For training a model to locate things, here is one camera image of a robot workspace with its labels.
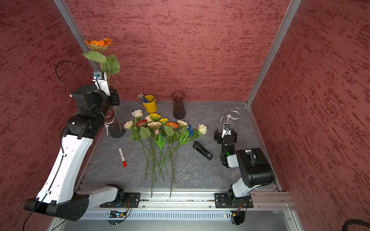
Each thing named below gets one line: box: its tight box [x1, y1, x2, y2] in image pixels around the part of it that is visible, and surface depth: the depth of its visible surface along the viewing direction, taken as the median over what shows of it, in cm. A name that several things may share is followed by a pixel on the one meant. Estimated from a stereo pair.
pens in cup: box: [136, 93, 150, 103], surface depth 105 cm
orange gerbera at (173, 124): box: [166, 122, 180, 129], surface depth 99 cm
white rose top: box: [131, 109, 144, 122], surface depth 111 cm
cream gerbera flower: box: [146, 121, 163, 130], surface depth 96 cm
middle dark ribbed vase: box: [170, 90, 186, 120], surface depth 102 cm
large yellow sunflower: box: [149, 112, 162, 122], surface depth 105 cm
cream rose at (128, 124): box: [123, 120, 134, 130], surface depth 102 cm
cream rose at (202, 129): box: [197, 123, 208, 136], surface depth 101 cm
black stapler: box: [192, 140, 213, 161], surface depth 91 cm
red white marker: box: [118, 147, 128, 168], surface depth 90 cm
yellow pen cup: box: [142, 94, 158, 114], surface depth 112 cm
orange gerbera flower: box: [81, 37, 121, 88], surface depth 55 cm
